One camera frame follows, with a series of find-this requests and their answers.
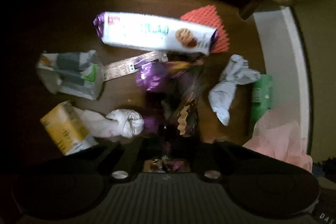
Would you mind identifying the white cookie package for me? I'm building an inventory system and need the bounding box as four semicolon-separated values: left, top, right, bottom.
93;12;218;56

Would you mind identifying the green cardboard tube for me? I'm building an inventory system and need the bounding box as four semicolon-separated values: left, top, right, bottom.
249;75;273;132

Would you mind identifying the orange foam fruit net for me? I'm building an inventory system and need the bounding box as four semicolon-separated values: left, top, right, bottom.
180;5;230;53

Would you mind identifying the yellow white bottle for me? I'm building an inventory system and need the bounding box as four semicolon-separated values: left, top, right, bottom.
40;101;98;156

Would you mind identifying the pink plastic bag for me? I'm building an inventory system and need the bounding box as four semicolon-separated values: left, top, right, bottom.
243;110;313;172

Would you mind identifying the clear green plastic bag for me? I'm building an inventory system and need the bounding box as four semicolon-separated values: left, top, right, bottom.
37;50;104;100

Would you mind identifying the knotted white plastic bag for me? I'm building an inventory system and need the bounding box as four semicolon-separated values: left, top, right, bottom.
73;107;145;139

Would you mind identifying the grey paper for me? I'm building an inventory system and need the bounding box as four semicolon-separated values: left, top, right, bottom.
208;54;261;126

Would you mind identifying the purple snack wrapper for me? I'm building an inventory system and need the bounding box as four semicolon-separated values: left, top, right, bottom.
136;59;204;137

